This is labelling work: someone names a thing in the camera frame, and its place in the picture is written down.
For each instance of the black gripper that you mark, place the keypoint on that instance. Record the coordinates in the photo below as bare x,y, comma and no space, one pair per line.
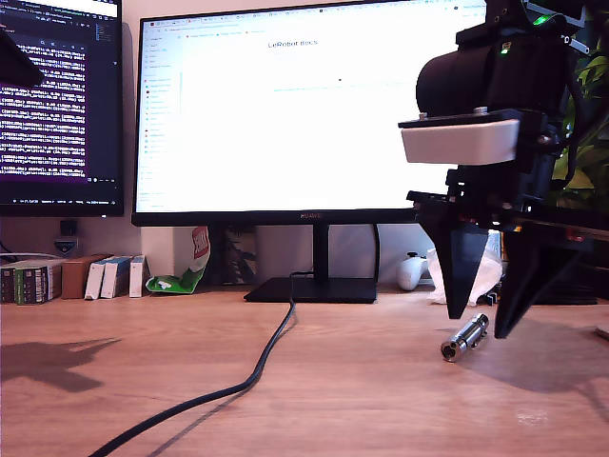
537,190

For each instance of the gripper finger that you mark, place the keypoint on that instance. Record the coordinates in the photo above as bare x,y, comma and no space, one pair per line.
16,66

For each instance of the metallic laser pointer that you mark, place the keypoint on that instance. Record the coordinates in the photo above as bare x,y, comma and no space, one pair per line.
459,343

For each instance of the white plastic bag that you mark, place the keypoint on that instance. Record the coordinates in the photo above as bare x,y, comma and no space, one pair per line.
487,276

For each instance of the white game controller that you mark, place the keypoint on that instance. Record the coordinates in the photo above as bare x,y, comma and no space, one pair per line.
409,276

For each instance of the black monitor with code screen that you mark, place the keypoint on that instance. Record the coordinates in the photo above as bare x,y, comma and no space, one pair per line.
62,143

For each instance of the cork coaster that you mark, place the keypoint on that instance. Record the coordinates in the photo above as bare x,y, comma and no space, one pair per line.
603,332

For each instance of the grey shield-shaped device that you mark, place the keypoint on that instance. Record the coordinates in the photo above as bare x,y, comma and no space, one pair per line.
65,246

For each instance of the dark printed box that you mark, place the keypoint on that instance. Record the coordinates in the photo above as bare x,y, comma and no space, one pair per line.
7,285

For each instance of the green printed box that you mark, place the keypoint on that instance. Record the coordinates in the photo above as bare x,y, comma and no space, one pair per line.
31,285

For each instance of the brown cardboard box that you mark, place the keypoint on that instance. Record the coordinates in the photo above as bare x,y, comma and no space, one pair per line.
73,281

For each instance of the green leafy plant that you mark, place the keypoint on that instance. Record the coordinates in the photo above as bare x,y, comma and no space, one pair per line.
592,76

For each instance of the white blue small box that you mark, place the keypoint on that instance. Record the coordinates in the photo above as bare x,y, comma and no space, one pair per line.
111,281
94,281
136,278

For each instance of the black monitor with white screen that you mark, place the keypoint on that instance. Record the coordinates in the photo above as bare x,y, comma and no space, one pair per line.
285,143

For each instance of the dark patterned bag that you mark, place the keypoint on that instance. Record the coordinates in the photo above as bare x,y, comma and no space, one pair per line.
238,257

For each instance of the green red snack bag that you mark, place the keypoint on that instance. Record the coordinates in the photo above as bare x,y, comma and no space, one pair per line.
181,283

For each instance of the white camera box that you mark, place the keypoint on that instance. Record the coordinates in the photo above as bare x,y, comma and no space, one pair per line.
457,143

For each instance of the black wall plug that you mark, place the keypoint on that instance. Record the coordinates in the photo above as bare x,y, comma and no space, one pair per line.
68,228

